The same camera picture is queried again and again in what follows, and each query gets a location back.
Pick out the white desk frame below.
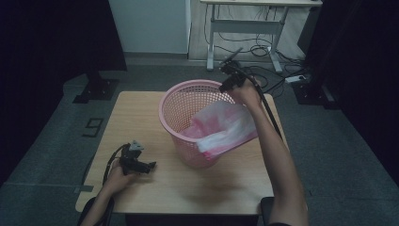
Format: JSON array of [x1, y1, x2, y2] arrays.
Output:
[[199, 0, 324, 74]]

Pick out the black stand base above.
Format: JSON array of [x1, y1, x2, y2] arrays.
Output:
[[72, 71, 120, 105], [291, 76, 343, 111]]

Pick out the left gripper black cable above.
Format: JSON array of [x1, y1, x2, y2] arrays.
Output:
[[102, 142, 130, 186]]

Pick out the pink plastic mesh basket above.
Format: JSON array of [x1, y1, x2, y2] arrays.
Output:
[[157, 78, 252, 170]]

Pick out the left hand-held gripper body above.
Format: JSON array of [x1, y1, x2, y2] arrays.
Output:
[[119, 139, 146, 176]]

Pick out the pink and white plastic bag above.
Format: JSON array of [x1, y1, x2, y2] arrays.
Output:
[[187, 100, 260, 160]]

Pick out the white power strip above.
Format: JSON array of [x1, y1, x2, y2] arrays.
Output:
[[284, 74, 307, 85]]

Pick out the person's right hand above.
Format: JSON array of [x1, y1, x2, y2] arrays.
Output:
[[228, 77, 263, 108]]

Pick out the person's left hand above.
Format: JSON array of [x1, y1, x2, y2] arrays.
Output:
[[103, 158, 137, 196]]

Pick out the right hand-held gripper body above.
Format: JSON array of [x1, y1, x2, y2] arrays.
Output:
[[219, 46, 249, 88]]

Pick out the grey floor tape strip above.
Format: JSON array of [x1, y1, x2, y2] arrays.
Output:
[[72, 185, 95, 194]]

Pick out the coiled black floor cable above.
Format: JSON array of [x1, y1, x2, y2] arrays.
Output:
[[243, 65, 285, 94]]

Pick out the white cabinet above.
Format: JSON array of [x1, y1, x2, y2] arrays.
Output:
[[107, 0, 192, 55]]

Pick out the dark curtain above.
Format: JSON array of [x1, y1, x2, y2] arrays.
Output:
[[296, 0, 399, 178], [0, 0, 128, 186]]

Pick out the black cables under desk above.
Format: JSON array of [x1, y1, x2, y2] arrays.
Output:
[[203, 4, 275, 58]]

